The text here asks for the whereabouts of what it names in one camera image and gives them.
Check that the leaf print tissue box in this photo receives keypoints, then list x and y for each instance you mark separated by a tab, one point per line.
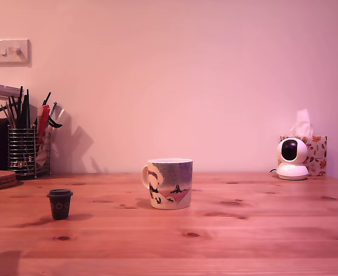
318	155

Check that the red utensil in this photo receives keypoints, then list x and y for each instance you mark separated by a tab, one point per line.
43	118

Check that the grey wall rail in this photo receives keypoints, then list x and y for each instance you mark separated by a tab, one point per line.
1	89

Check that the black spatula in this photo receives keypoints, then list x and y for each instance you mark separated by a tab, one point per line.
25	112

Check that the white wall switch plate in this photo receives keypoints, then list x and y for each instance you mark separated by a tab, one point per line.
22	57

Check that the small white round camera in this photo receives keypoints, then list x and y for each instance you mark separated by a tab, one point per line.
298	149

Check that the printed picture coffee mug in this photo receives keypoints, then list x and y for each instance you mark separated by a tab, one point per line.
171	178

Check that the white tissue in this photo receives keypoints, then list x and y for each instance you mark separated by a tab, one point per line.
301	126

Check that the black and metal peeler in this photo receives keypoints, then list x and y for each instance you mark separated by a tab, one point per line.
53	122

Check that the white plastic packet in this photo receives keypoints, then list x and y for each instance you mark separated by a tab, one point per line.
43	152

